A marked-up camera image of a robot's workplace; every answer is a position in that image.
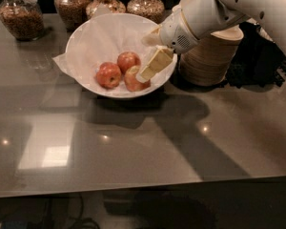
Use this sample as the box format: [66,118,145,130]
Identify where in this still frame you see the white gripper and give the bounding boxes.
[135,0,248,83]

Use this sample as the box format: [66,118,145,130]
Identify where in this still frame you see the red apple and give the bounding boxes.
[96,62,122,89]
[124,66,151,92]
[117,52,141,73]

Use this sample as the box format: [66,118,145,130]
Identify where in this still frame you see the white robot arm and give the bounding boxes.
[136,0,286,82]

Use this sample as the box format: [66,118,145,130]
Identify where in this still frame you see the white bowl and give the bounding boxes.
[64,12,178,100]

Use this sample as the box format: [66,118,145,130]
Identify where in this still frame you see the cereal jar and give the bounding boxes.
[127,0,165,23]
[54,0,91,31]
[0,0,45,41]
[86,0,126,19]

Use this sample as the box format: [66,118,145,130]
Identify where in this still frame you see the front stack paper bowls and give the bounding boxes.
[178,26,244,87]

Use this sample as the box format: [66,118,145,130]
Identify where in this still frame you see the stack paper bowls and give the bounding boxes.
[178,26,244,87]
[172,0,198,28]

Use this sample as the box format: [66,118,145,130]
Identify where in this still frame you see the back stack paper bowls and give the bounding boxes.
[172,0,198,28]

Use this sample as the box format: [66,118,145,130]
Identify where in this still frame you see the white paper liner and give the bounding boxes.
[52,13,172,97]

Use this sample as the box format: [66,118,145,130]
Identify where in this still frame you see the black cutlery holder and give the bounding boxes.
[226,22,286,88]

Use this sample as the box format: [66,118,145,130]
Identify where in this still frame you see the far left cereal jar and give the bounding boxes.
[0,0,45,41]

